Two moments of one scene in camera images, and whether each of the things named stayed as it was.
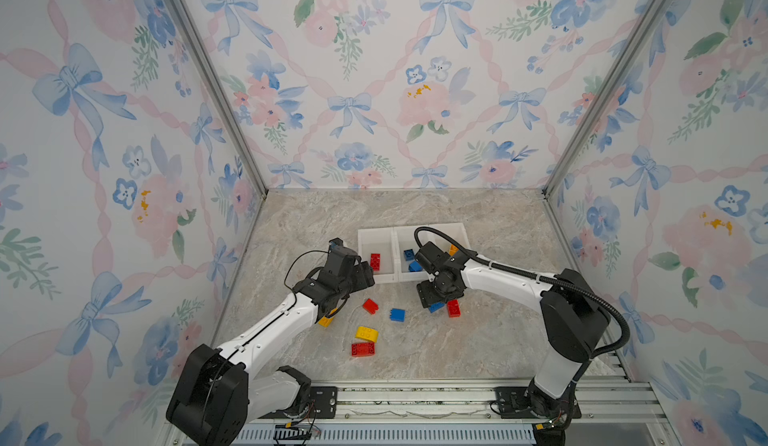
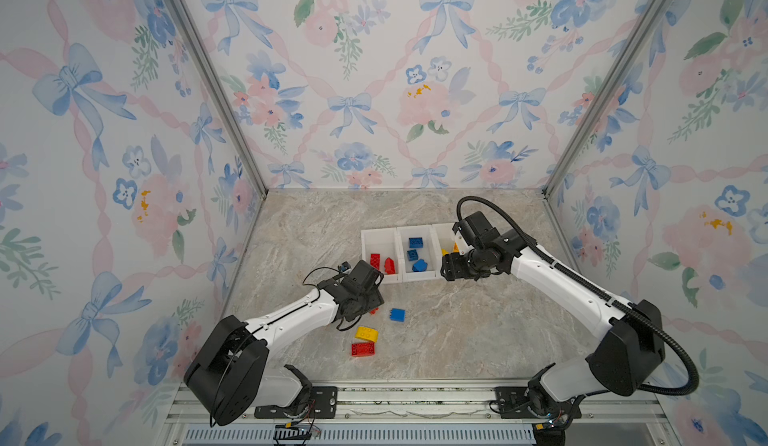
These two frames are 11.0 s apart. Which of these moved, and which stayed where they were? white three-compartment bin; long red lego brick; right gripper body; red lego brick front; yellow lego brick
Moved: right gripper body
Stayed: white three-compartment bin; red lego brick front; long red lego brick; yellow lego brick
